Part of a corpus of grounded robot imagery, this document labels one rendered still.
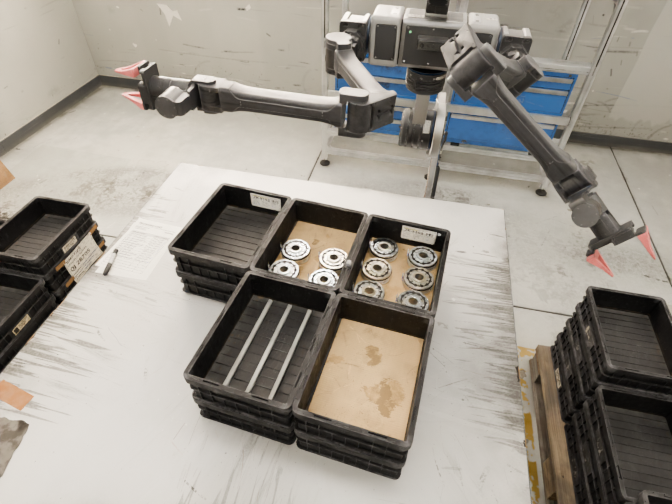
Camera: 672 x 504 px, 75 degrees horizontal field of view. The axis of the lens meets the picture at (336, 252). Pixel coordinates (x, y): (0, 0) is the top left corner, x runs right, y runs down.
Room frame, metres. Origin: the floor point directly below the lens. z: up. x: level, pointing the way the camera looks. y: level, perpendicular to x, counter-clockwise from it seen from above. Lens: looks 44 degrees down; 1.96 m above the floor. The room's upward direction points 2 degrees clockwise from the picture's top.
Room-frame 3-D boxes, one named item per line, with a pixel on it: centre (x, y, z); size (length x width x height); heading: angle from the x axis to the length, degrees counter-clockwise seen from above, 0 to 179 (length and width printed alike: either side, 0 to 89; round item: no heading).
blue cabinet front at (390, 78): (2.93, -0.31, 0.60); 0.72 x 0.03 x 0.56; 79
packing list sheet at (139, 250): (1.28, 0.80, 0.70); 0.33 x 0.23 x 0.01; 169
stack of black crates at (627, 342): (1.02, -1.16, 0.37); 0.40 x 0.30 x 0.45; 169
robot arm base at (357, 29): (1.46, -0.03, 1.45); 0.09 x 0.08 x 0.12; 79
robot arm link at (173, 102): (1.04, 0.38, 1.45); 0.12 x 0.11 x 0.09; 79
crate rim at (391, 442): (0.64, -0.10, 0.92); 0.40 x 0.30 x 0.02; 164
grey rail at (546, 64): (2.89, -0.71, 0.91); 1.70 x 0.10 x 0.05; 79
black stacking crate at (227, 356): (0.73, 0.19, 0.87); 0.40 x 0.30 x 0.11; 164
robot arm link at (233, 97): (1.04, 0.15, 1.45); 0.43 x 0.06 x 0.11; 79
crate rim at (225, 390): (0.73, 0.19, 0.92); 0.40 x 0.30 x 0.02; 164
